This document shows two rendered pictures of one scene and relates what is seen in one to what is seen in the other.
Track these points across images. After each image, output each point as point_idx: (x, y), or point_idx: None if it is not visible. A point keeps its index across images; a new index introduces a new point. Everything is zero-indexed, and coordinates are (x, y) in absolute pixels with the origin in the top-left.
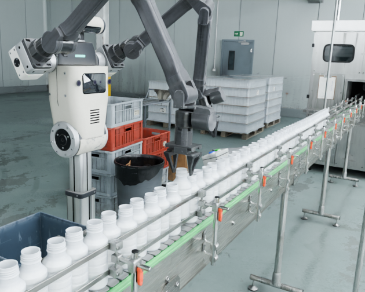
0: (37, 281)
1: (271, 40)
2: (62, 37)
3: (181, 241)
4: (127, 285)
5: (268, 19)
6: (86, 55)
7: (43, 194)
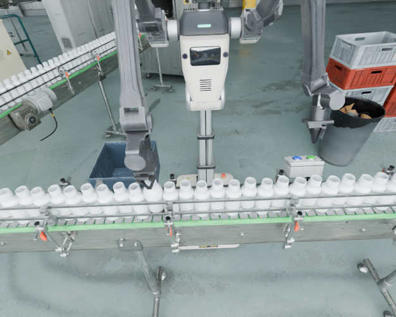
0: None
1: None
2: (139, 20)
3: (135, 226)
4: (67, 230)
5: None
6: (212, 24)
7: (301, 100)
